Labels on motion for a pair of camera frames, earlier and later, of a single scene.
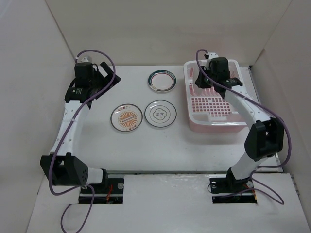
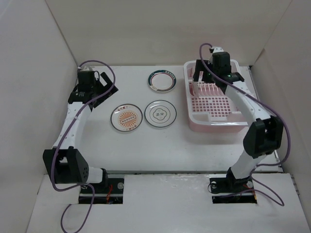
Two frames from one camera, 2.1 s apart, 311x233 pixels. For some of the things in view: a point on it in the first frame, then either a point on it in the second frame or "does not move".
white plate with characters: x=160 y=113 does not move
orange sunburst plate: x=126 y=117 does not move
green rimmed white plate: x=162 y=81 does not move
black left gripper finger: x=108 y=79 to x=109 y=86
